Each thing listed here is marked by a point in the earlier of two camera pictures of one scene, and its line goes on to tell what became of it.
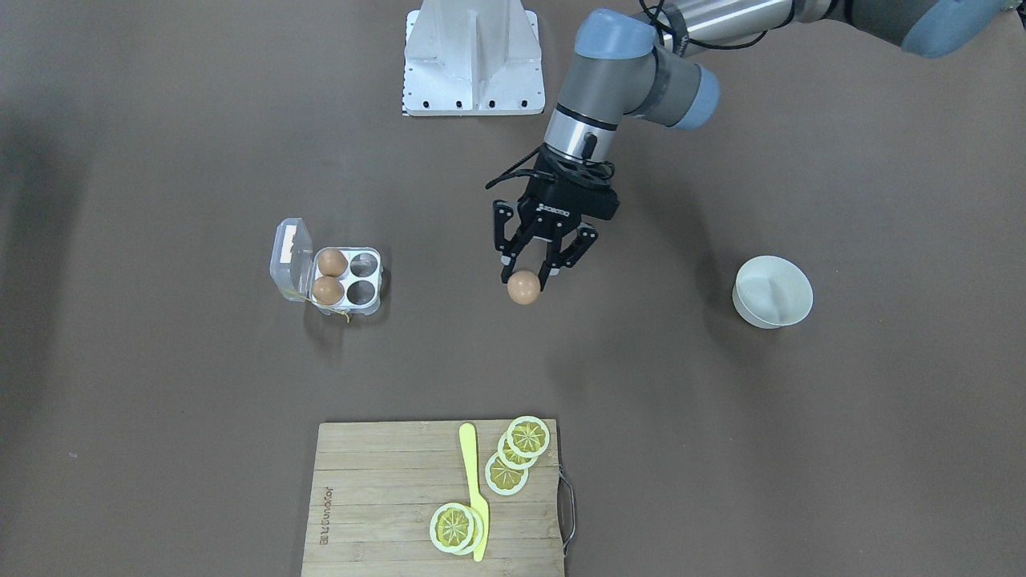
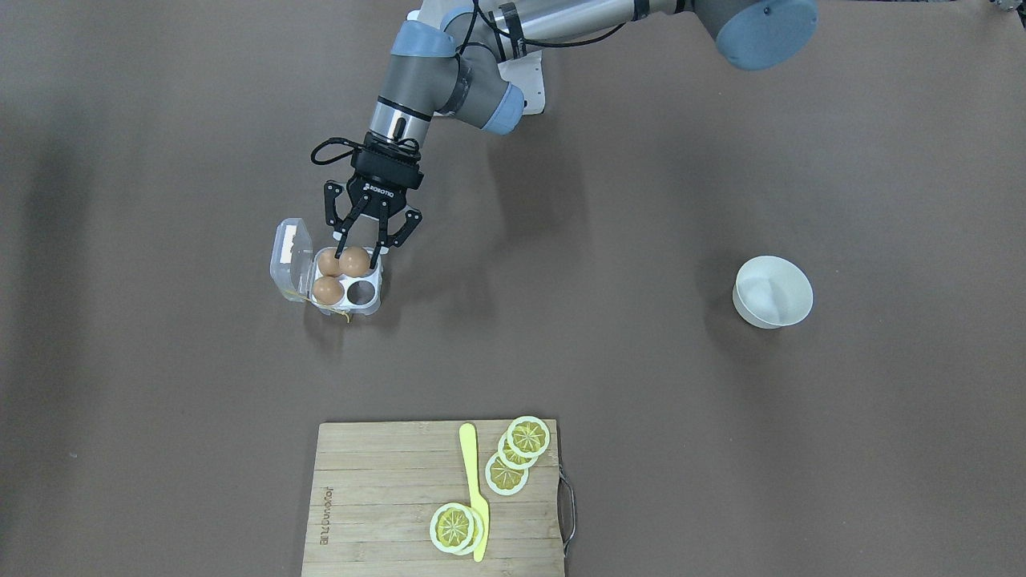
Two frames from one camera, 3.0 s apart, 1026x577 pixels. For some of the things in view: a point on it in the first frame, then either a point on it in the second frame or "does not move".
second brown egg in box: x=327 y=290 does not move
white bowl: x=772 y=292 does not move
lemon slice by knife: x=457 y=529 does not move
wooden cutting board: x=373 y=488 does not move
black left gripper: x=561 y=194 to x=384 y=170
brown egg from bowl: x=523 y=287 to x=354 y=261
